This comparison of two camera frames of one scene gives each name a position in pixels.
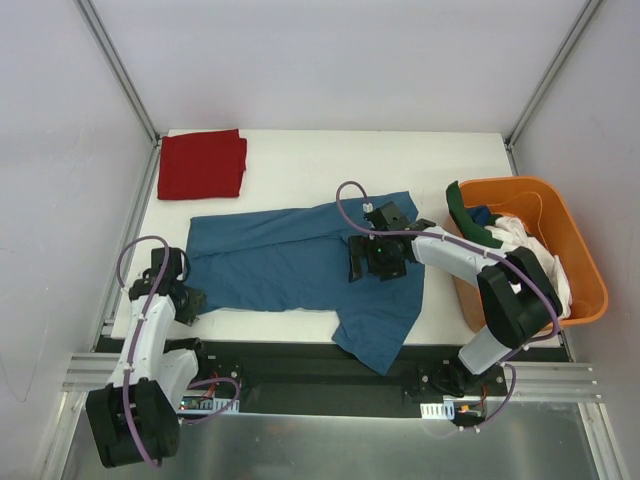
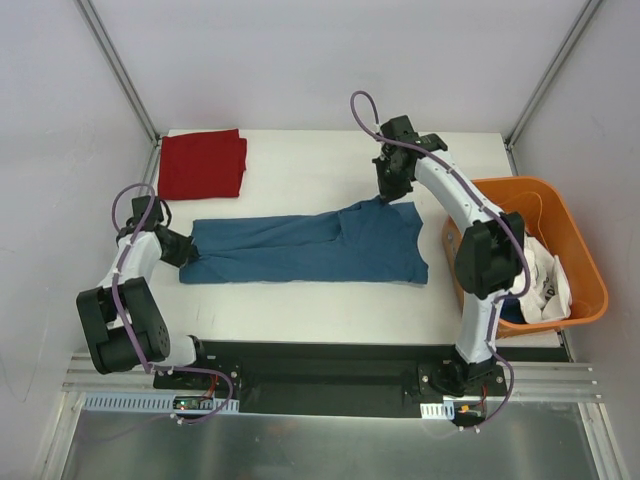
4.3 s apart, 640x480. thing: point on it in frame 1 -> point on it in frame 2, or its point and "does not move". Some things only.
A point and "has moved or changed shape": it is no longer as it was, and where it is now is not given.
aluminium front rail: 86,372 does not move
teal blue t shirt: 297,257 has moved or changed shape
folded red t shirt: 201,165 does not move
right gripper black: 357,258 -> 391,180
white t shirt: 510,232 does not move
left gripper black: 192,303 -> 181,248
